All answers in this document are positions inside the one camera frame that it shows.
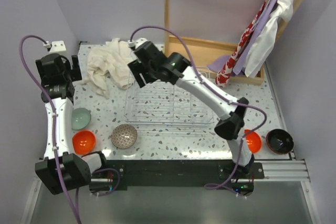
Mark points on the lilac cloth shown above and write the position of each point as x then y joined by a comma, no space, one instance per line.
237,69

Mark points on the red white patterned cloth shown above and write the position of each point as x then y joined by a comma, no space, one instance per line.
224,74

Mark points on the orange bowl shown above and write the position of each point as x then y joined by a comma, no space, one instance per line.
253,141
83,142

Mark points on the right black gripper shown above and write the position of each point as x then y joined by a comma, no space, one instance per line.
136,67

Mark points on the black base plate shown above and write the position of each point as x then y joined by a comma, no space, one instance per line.
161,173

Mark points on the black glossy bowl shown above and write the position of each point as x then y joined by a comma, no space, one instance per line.
279,141

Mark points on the white hanging cloth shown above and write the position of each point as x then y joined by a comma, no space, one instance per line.
264,43

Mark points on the white wire dish rack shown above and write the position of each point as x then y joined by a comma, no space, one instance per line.
163,104

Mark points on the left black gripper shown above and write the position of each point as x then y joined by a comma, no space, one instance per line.
58,70

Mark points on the pale green bowl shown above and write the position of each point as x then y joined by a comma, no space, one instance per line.
80,118

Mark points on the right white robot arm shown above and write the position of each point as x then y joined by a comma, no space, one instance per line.
178,70

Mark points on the cream crumpled cloth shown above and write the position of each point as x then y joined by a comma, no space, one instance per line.
112,60

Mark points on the aluminium rail frame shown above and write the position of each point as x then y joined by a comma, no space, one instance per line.
274,170

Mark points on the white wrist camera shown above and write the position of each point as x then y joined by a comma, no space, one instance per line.
55,46
134,44

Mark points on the wooden tray stand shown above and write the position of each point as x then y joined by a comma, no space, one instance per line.
205,51

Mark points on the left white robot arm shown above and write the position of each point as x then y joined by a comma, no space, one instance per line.
61,168

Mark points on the brown patterned bowl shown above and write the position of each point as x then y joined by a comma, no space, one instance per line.
124,136

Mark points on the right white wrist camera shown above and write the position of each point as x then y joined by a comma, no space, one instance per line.
134,44

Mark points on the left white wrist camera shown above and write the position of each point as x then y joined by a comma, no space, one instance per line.
55,46

